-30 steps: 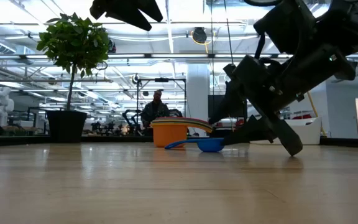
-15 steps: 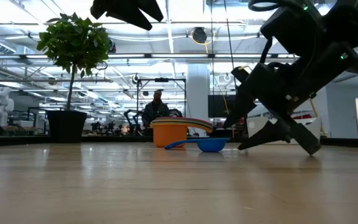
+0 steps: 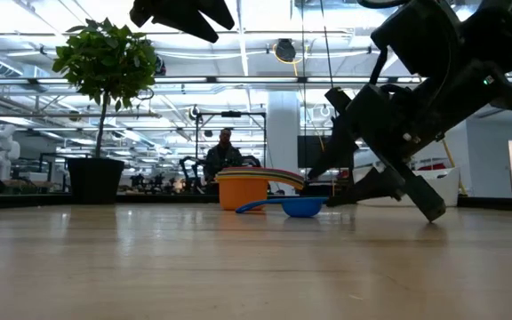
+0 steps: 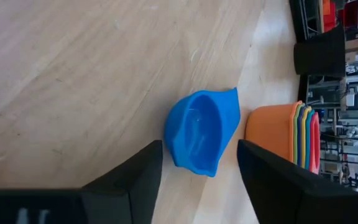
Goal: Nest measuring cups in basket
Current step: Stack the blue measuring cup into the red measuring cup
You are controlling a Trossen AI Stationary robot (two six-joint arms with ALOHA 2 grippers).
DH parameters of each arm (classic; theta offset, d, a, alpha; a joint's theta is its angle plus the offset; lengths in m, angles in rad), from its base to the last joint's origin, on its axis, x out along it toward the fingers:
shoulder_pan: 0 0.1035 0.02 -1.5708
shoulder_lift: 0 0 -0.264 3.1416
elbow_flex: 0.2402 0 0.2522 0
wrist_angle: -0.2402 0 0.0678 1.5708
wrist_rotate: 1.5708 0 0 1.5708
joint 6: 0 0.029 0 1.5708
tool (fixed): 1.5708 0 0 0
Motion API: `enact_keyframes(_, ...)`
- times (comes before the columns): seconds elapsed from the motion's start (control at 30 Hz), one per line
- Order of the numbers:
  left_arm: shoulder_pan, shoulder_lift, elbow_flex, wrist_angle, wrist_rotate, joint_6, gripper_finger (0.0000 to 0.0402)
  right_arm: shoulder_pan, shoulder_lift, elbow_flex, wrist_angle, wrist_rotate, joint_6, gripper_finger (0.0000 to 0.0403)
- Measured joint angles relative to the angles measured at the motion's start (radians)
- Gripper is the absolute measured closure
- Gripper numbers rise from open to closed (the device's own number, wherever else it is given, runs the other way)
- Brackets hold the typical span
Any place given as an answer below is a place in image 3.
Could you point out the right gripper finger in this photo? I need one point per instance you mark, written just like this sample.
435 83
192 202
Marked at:
338 151
380 186

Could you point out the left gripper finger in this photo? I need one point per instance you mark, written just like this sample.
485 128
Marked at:
194 26
222 15

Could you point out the small royal blue measuring cup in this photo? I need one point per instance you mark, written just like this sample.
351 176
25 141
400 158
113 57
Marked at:
300 208

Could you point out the orange measuring cup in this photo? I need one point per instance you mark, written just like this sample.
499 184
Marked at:
242 195

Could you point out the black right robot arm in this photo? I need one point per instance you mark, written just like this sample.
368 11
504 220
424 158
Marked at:
496 31

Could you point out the white plastic basket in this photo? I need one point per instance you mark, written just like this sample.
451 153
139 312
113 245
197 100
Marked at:
438 186

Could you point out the black monitor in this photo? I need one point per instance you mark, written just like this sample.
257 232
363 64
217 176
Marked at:
314 151

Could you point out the person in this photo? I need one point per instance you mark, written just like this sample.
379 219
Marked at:
222 160

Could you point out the green plant in black pot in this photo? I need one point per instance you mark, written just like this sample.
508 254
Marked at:
96 180

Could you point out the white humanoid robot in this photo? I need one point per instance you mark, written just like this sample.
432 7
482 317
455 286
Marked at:
2 151

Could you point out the black gantry frame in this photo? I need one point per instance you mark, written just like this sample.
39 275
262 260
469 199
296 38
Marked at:
231 114

